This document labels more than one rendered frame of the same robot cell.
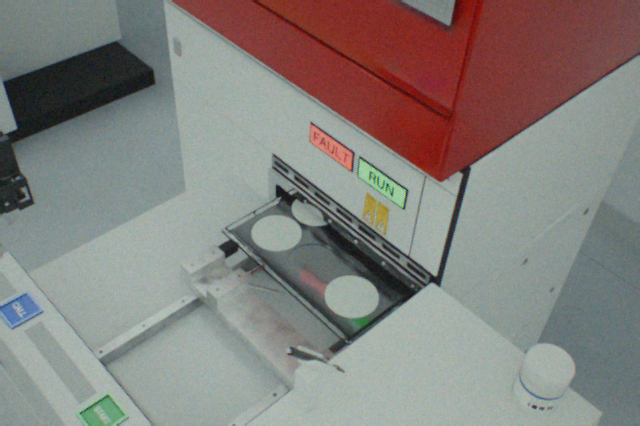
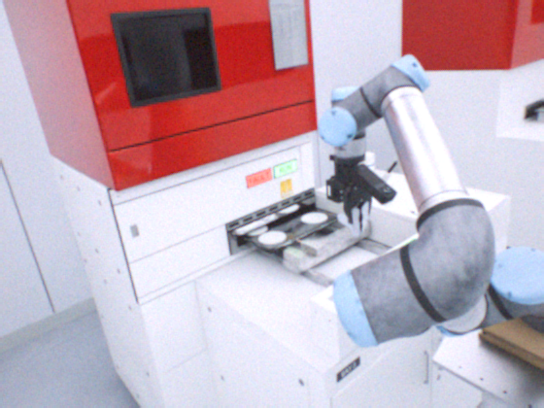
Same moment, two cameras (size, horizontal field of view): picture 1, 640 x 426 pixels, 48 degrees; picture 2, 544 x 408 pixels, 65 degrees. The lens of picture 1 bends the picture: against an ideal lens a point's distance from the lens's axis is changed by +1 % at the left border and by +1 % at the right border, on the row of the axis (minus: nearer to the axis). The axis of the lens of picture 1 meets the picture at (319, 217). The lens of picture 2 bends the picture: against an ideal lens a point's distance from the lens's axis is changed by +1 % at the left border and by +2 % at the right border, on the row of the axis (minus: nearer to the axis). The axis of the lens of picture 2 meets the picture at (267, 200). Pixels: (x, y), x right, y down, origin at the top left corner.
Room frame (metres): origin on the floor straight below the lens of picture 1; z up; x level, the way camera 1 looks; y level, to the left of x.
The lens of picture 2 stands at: (0.78, 1.46, 1.60)
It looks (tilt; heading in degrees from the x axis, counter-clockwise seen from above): 21 degrees down; 279
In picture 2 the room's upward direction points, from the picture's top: 7 degrees counter-clockwise
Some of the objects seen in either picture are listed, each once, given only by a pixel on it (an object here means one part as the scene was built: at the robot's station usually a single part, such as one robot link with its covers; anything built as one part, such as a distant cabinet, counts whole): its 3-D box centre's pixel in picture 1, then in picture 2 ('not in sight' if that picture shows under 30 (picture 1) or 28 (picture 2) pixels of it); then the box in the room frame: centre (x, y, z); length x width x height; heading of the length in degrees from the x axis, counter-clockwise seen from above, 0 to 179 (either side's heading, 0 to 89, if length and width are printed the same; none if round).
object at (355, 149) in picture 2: not in sight; (349, 147); (0.73, 0.48, 1.33); 0.08 x 0.08 x 0.05
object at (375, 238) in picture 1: (344, 214); (273, 208); (1.00, -0.05, 0.96); 0.44 x 0.01 x 0.02; 46
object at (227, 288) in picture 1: (228, 287); (312, 247); (0.85, 0.16, 0.89); 0.08 x 0.03 x 0.03; 136
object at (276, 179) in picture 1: (340, 238); (275, 223); (1.00, -0.05, 0.89); 0.44 x 0.02 x 0.10; 46
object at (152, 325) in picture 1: (202, 294); (305, 270); (0.88, 0.22, 0.84); 0.50 x 0.02 x 0.03; 136
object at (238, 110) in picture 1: (289, 144); (232, 208); (1.13, 0.07, 1.02); 0.82 x 0.03 x 0.40; 46
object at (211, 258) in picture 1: (203, 263); (294, 255); (0.91, 0.22, 0.89); 0.08 x 0.03 x 0.03; 136
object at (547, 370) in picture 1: (542, 380); (366, 164); (0.62, -0.35, 1.01); 0.07 x 0.07 x 0.10
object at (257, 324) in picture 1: (255, 322); (328, 246); (0.80, 0.10, 0.87); 0.36 x 0.08 x 0.03; 46
